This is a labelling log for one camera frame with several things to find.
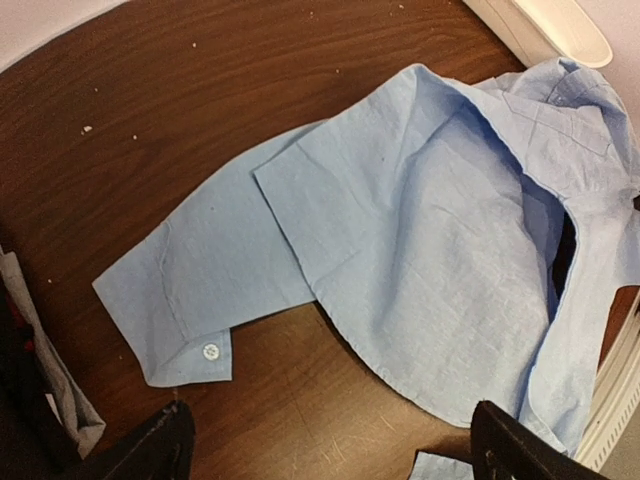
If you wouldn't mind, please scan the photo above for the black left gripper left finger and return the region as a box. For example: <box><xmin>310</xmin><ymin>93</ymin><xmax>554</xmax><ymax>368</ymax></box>
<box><xmin>74</xmin><ymin>400</ymin><xmax>195</xmax><ymax>479</ymax></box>

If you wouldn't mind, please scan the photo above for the red black plaid shirt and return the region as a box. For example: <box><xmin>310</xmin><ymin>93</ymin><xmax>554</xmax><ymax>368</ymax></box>
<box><xmin>11</xmin><ymin>304</ymin><xmax>35</xmax><ymax>354</ymax></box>

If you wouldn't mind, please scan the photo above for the white plastic tub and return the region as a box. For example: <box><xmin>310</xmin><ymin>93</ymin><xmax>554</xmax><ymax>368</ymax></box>
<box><xmin>464</xmin><ymin>0</ymin><xmax>613</xmax><ymax>69</ymax></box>

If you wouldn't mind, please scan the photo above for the grey folded shirt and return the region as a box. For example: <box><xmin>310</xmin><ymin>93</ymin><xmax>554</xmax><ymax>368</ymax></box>
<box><xmin>1</xmin><ymin>251</ymin><xmax>106</xmax><ymax>459</ymax></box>

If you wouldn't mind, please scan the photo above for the front aluminium frame rail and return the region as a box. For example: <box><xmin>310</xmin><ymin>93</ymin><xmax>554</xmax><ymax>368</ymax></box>
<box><xmin>575</xmin><ymin>286</ymin><xmax>639</xmax><ymax>472</ymax></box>

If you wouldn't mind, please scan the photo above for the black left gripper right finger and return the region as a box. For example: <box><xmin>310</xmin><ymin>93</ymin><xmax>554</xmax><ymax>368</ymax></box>
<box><xmin>471</xmin><ymin>401</ymin><xmax>603</xmax><ymax>480</ymax></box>

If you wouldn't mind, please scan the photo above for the light blue long sleeve shirt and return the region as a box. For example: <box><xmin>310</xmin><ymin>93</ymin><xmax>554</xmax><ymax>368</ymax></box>
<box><xmin>93</xmin><ymin>58</ymin><xmax>639</xmax><ymax>456</ymax></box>

